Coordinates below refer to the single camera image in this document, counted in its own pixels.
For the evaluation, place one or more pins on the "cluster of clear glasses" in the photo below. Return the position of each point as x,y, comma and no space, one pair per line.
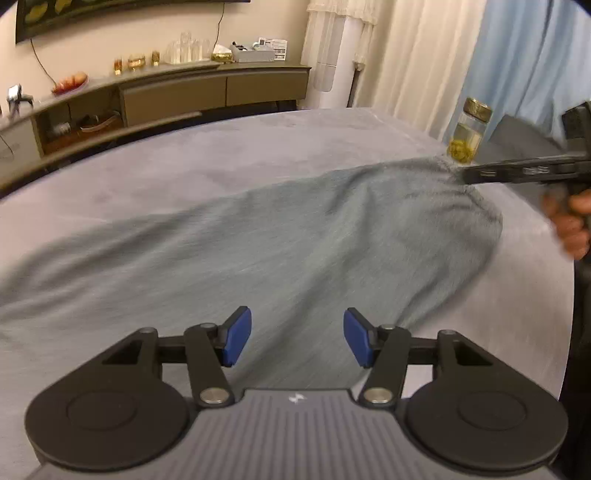
187,50

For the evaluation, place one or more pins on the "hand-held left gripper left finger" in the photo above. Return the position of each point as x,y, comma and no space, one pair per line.
238,334

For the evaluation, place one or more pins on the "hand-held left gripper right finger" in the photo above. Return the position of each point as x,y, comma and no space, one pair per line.
358,337

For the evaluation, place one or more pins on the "person's right hand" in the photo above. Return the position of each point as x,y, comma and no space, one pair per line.
572,230

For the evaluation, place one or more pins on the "small golden cup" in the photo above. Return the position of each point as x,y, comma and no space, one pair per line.
155,58
118,67

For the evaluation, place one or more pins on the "blue curtain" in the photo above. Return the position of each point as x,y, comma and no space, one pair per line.
531,50

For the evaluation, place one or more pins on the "grey organizer tray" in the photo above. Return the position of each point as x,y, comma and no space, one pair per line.
256,51

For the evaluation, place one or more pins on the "glass tea jar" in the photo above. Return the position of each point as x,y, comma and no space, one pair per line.
468,134

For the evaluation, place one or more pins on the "grey sweatpants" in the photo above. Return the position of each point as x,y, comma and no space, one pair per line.
258,240

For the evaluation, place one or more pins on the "grey upholstered seat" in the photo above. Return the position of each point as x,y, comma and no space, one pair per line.
526,136

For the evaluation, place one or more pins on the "white tower air conditioner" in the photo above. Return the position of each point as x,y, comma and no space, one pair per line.
339,60

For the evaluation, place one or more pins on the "dark framed wall painting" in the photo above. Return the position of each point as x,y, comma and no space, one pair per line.
115,11

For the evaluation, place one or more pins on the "golden tissue box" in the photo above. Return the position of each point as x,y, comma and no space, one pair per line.
221,54

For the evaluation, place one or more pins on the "red fruit plate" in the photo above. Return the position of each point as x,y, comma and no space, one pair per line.
70,83

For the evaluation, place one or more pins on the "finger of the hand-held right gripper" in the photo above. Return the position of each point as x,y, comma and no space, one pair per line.
517,171

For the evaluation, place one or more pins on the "golden bowl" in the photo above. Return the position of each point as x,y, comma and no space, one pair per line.
136,63

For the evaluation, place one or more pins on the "long low TV cabinet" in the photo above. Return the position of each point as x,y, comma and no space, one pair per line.
184,90

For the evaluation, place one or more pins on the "white curtain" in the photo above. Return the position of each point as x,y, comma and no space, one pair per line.
415,60

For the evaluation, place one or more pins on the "spare hand-held gripper device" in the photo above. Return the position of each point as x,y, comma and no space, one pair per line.
17,96

